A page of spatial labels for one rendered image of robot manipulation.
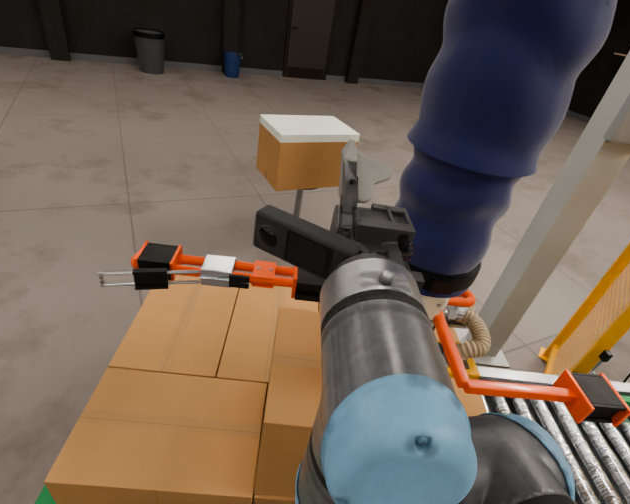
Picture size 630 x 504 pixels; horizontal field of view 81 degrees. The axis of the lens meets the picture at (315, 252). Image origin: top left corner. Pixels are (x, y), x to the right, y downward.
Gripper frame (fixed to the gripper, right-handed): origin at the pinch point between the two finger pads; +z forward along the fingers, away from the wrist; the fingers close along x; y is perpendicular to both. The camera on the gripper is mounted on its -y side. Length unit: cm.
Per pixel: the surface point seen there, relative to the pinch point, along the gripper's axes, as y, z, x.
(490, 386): 35.5, -4.5, -32.4
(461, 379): 30.2, -3.5, -32.5
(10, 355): -138, 82, -158
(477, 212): 27.5, 11.6, -5.4
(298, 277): -1.3, 20.0, -31.9
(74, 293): -131, 132, -158
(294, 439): 3, 3, -70
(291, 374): 1, 17, -63
